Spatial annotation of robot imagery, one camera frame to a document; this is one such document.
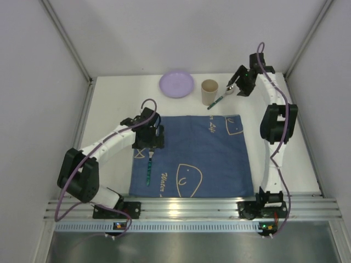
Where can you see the right aluminium frame post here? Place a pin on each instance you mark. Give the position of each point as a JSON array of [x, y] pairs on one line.
[[325, 8]]

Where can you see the aluminium frame post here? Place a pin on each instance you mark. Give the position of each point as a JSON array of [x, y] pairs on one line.
[[48, 8], [325, 8]]

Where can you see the blue cloth placemat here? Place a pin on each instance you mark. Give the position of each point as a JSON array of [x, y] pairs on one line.
[[203, 157]]

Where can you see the green handled fork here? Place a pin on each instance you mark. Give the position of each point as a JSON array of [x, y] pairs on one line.
[[149, 168]]

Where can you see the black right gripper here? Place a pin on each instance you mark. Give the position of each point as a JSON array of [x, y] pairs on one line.
[[239, 83]]

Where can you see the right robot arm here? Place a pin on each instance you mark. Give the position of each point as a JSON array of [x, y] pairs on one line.
[[276, 128]]

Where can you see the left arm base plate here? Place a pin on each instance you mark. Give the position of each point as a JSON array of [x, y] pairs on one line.
[[133, 209]]

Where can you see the left aluminium frame post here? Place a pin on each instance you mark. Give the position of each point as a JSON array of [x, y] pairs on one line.
[[48, 8]]

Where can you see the beige cup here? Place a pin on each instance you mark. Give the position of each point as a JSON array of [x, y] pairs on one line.
[[209, 90]]

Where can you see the green handled spoon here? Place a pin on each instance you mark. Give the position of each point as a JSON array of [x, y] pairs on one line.
[[229, 90]]

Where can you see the slotted cable duct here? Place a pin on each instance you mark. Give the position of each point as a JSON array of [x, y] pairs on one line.
[[165, 226]]

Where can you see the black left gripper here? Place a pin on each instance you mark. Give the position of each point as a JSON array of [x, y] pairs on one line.
[[149, 145]]

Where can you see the lilac plate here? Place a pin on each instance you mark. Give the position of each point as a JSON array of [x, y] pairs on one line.
[[176, 84]]

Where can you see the aluminium front rail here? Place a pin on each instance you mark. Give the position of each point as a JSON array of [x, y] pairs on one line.
[[303, 207]]

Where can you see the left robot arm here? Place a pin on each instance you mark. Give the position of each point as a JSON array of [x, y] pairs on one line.
[[80, 172]]

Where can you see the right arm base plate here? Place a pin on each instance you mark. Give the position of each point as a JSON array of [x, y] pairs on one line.
[[252, 210]]

